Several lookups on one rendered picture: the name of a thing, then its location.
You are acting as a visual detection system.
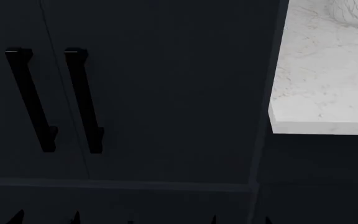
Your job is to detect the white marble round vessel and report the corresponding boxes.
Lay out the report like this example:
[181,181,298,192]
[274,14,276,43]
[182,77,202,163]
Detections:
[328,0,358,26]

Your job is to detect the dark navy tall cabinet frame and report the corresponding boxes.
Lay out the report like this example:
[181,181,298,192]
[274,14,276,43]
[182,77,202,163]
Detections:
[0,0,289,224]

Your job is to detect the wide dark navy cabinet door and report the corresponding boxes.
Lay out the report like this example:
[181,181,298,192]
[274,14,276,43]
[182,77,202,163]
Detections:
[41,0,282,187]

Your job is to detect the dark navy base cabinet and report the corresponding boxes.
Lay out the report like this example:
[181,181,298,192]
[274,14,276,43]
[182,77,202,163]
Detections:
[252,130,358,224]

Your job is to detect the black bar door handle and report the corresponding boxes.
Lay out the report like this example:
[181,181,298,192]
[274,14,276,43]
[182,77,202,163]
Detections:
[63,47,105,155]
[4,47,59,154]

